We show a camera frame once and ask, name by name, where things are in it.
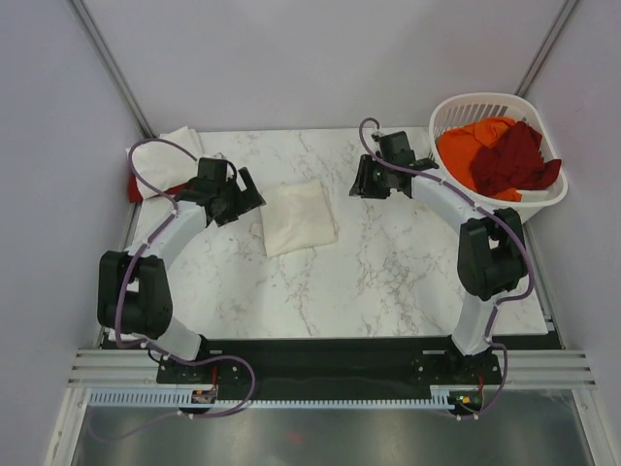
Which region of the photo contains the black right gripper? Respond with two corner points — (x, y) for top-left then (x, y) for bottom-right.
(348, 154), (393, 200)

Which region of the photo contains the cream white t shirt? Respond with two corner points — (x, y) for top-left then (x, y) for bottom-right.
(260, 180), (337, 258)

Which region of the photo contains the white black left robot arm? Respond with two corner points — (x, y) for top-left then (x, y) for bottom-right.
(97, 158), (266, 382)

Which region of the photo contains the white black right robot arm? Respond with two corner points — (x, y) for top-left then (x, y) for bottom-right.
(349, 154), (530, 383)

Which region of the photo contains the folded white t shirt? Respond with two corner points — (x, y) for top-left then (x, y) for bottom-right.
(133, 126), (203, 195)

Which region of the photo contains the orange t shirt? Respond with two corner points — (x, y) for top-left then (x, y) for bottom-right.
(437, 116), (515, 194)

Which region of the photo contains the folded red t shirt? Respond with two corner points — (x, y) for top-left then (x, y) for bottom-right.
(127, 174), (144, 204)

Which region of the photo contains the white plastic laundry basket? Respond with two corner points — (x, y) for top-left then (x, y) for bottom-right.
(428, 92), (569, 221)

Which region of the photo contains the dark red t shirt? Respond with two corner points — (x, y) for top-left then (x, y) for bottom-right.
(471, 121), (562, 201)

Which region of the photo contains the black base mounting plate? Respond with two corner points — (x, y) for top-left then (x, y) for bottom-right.
(156, 337), (502, 397)

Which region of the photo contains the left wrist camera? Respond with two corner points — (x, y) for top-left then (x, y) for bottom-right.
(197, 157), (238, 183)

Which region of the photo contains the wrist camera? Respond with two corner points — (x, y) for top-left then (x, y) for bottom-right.
(377, 131), (416, 166)
(197, 157), (238, 183)

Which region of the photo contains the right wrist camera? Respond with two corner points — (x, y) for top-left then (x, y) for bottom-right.
(377, 131), (416, 166)

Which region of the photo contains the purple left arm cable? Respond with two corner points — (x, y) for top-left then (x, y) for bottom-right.
(114, 138), (258, 418)

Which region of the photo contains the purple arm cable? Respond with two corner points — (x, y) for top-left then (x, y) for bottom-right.
(358, 116), (535, 422)
(114, 138), (258, 418)

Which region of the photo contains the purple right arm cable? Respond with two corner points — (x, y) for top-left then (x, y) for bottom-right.
(358, 116), (535, 422)

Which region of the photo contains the white slotted cable duct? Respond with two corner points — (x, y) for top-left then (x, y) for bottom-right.
(89, 383), (491, 408)

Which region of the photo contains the aluminium frame rail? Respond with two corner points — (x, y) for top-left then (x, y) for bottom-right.
(67, 349), (596, 389)

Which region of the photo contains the right corner metal post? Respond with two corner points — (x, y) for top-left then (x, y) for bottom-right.
(514, 0), (582, 98)

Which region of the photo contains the corner metal post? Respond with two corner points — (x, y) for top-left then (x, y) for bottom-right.
(66, 0), (155, 138)
(514, 0), (582, 98)

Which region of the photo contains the left corner metal post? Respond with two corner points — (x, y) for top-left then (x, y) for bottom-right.
(66, 0), (155, 138)

